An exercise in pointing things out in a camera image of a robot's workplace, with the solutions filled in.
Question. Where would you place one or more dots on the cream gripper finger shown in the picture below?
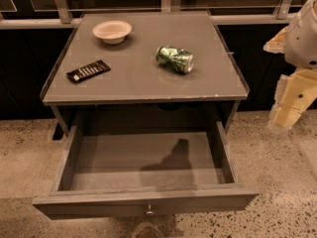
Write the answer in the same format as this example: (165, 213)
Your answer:
(293, 95)
(276, 44)

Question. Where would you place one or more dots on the crushed green soda can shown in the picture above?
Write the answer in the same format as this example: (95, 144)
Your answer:
(179, 60)

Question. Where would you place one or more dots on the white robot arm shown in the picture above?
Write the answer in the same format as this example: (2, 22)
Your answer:
(300, 46)

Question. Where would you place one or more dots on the grey cabinet with top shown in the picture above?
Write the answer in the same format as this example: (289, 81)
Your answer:
(135, 76)

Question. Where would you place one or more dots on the metal drawer knob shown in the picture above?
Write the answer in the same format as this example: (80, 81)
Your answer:
(149, 211)

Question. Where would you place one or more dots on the open grey top drawer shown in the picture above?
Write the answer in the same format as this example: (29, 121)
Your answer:
(183, 171)

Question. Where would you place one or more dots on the white paper bowl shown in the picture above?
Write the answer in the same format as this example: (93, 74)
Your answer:
(112, 32)

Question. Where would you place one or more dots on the black snack bar packet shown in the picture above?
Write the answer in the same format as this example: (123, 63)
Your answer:
(88, 71)

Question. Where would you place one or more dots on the metal railing frame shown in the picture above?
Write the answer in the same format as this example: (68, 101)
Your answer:
(40, 14)

